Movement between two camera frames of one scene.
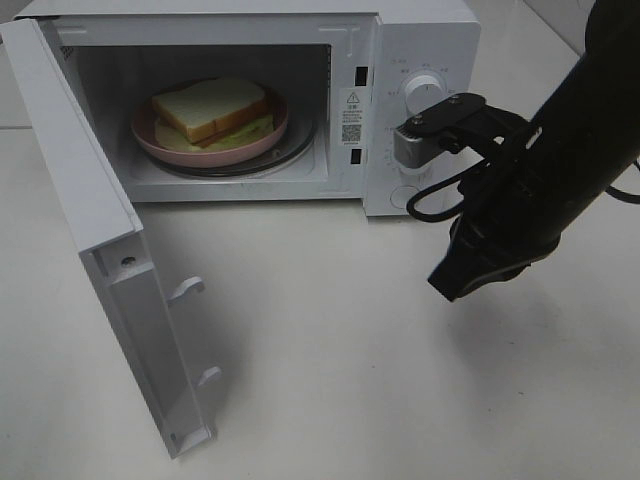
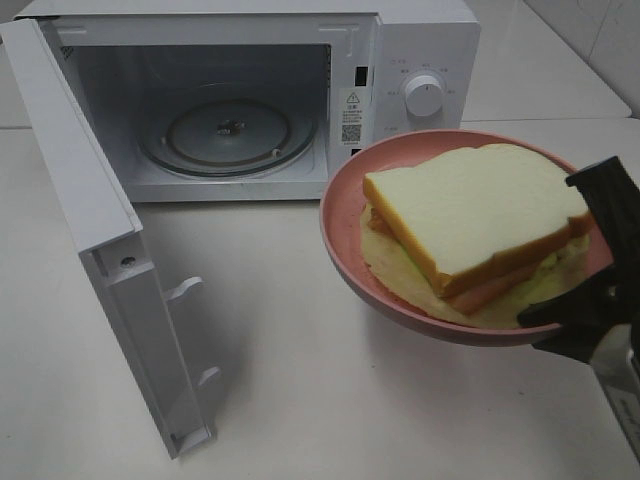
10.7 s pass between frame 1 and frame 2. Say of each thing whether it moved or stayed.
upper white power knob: stayed
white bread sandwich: moved
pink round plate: moved
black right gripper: moved
